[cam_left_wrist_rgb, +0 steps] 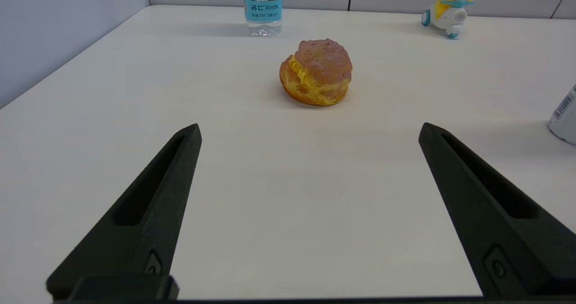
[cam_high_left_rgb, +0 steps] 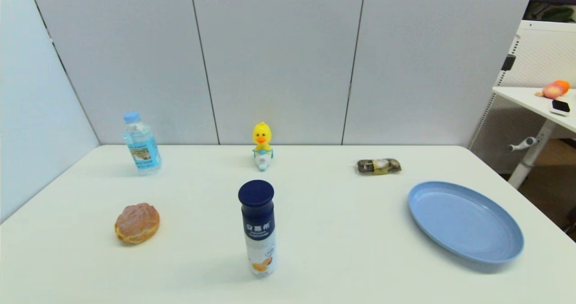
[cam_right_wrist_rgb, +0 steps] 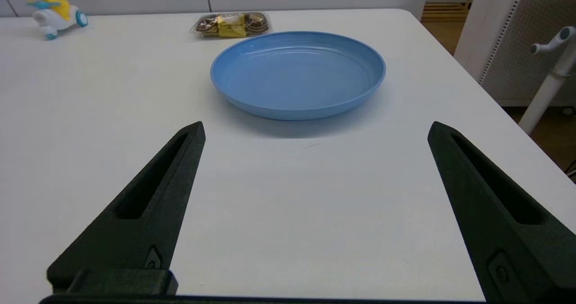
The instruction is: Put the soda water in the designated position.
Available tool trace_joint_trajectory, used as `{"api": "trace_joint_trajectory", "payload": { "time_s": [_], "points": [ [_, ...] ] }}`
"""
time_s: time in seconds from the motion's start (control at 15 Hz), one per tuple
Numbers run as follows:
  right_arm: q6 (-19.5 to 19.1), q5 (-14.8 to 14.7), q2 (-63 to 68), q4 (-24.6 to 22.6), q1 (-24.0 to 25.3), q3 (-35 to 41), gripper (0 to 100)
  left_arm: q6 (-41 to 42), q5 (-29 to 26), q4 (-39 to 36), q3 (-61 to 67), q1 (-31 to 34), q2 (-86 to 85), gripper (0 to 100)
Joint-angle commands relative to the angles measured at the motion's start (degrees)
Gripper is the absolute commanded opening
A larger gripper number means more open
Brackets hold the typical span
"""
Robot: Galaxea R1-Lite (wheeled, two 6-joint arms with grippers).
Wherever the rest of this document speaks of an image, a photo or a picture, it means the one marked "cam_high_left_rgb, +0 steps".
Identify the clear water bottle blue cap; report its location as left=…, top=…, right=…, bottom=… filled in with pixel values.
left=123, top=111, right=162, bottom=177

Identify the yellow duck toy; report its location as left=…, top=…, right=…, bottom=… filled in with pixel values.
left=252, top=122, right=274, bottom=172

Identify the yogurt bottle navy cap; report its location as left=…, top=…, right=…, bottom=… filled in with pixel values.
left=238, top=180, right=277, bottom=277

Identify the wrapped dark snack pack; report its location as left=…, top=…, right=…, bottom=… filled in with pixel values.
left=357, top=159, right=402, bottom=175

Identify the brown bread bun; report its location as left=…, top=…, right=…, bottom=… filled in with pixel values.
left=114, top=203, right=160, bottom=245

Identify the blue oval plate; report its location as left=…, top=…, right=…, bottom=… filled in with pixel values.
left=408, top=181, right=525, bottom=264

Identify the white side table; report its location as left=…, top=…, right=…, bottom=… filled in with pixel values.
left=492, top=86, right=576, bottom=190

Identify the pink peach toy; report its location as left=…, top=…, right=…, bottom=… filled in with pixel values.
left=535, top=82, right=565, bottom=100

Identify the white pegboard panel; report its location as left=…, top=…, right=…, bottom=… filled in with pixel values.
left=468, top=19, right=576, bottom=161

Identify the small black white device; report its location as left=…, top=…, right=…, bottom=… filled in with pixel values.
left=549, top=99, right=571, bottom=117

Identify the green plant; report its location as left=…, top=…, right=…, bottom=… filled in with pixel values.
left=524, top=1, right=576, bottom=23

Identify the grey table crank handle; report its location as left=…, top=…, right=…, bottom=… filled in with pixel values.
left=508, top=136, right=539, bottom=152

